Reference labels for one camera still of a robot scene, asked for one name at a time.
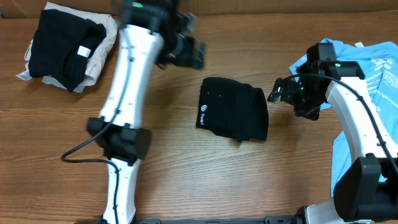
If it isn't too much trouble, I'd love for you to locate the black Sydrogen t-shirt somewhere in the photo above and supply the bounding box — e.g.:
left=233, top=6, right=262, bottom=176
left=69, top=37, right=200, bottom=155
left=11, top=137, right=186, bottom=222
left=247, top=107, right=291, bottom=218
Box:
left=196, top=77, right=269, bottom=142

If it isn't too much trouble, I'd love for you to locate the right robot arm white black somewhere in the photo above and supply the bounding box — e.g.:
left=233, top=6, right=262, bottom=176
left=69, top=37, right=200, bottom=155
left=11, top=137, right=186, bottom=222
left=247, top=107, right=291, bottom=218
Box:
left=267, top=60, right=397, bottom=223

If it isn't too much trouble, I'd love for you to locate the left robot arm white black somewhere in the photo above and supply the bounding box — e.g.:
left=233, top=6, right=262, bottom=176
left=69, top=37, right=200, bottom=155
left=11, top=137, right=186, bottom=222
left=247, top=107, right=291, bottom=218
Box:
left=86, top=0, right=205, bottom=223

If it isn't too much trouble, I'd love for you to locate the folded beige garment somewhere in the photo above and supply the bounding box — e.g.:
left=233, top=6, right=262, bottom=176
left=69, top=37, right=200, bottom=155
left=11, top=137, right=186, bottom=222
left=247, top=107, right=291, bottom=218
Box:
left=44, top=2, right=118, bottom=92

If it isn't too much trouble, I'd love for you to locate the light blue t-shirt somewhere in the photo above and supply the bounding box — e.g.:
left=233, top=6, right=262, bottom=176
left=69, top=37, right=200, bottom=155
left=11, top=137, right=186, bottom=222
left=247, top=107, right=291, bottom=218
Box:
left=289, top=38, right=398, bottom=197

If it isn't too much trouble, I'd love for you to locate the folded black garment on pile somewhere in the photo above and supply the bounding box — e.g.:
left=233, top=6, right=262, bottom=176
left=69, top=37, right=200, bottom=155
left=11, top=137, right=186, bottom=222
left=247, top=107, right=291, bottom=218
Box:
left=28, top=9, right=106, bottom=92

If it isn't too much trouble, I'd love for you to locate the folded grey-white bottom garment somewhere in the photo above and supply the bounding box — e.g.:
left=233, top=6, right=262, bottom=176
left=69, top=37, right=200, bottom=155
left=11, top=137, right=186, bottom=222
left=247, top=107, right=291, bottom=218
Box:
left=16, top=18, right=124, bottom=93

